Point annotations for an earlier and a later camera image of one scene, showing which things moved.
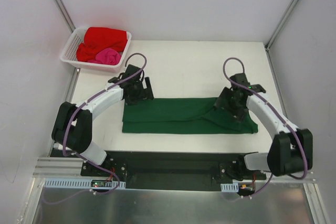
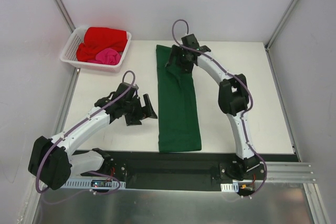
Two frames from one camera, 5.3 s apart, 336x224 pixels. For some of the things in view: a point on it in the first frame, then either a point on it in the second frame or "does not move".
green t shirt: (191, 115) to (178, 126)
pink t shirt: (107, 55) does not move
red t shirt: (96, 38) does not move
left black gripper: (140, 95) to (140, 111)
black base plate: (173, 170) does not move
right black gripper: (228, 104) to (180, 57)
